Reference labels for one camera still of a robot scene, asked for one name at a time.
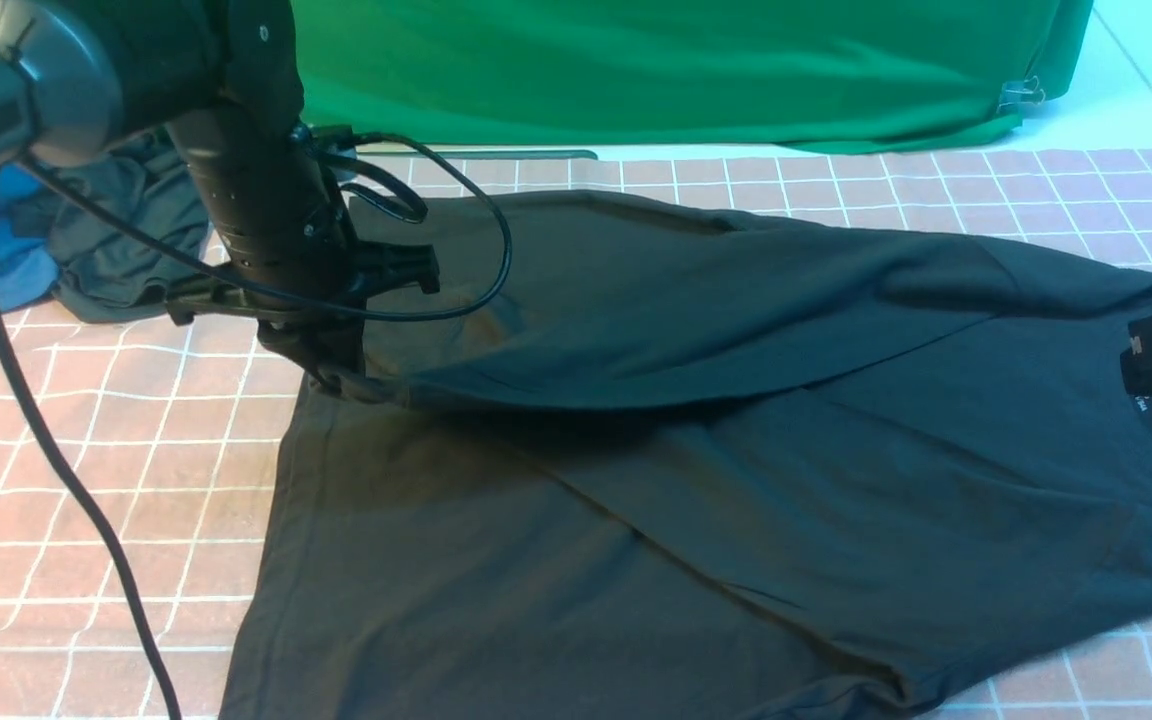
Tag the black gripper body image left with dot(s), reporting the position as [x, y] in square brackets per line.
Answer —
[310, 310]

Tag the dark gray long-sleeved shirt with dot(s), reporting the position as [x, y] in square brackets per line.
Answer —
[696, 464]

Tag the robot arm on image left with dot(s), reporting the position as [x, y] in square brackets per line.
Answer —
[77, 78]

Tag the pink grid tablecloth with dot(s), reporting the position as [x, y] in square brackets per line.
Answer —
[174, 430]

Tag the dark crumpled garment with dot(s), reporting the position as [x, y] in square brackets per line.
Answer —
[106, 277]

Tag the metal binder clip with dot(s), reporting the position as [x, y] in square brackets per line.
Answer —
[1019, 94]

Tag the green backdrop cloth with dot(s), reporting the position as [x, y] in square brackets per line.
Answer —
[847, 77]

